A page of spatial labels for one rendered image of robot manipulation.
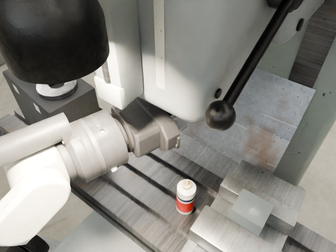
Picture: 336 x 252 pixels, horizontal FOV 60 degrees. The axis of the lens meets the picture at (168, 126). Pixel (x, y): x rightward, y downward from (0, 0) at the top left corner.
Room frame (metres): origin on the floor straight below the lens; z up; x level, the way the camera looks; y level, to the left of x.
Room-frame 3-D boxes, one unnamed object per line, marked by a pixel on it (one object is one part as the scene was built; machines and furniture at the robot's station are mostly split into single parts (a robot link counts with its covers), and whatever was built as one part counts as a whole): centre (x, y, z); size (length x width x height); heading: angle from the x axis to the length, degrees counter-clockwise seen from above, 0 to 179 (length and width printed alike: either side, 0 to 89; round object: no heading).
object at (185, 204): (0.33, -0.04, 1.01); 0.04 x 0.04 x 0.11
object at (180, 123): (0.33, -0.03, 1.24); 0.06 x 0.02 x 0.03; 124
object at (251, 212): (0.25, -0.15, 1.07); 0.06 x 0.05 x 0.06; 54
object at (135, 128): (0.31, 0.07, 1.23); 0.13 x 0.12 x 0.10; 34
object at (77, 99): (0.56, 0.29, 1.06); 0.22 x 0.12 x 0.20; 47
